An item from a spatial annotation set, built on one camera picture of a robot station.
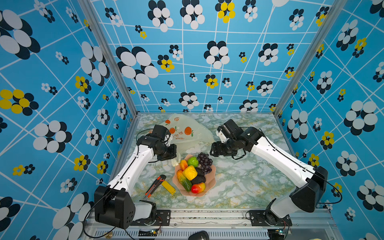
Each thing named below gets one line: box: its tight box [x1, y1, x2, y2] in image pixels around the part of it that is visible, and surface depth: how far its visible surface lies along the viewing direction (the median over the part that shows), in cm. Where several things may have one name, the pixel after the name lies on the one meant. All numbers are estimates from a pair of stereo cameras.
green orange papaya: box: [176, 169, 192, 192], surface depth 82 cm
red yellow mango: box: [191, 182, 206, 194], surface depth 80 cm
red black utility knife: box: [143, 174, 167, 200], surface depth 85 cm
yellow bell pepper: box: [183, 165, 198, 181], surface depth 80 cm
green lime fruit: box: [187, 156, 199, 168], surface depth 86 cm
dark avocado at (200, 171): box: [195, 167, 205, 176], surface depth 86 cm
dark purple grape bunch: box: [197, 152, 213, 175], surface depth 85 cm
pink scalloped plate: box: [195, 164, 216, 197], surface depth 84 cm
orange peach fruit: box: [179, 159, 188, 171], surface depth 86 cm
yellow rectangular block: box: [161, 180, 176, 195], surface depth 84 cm
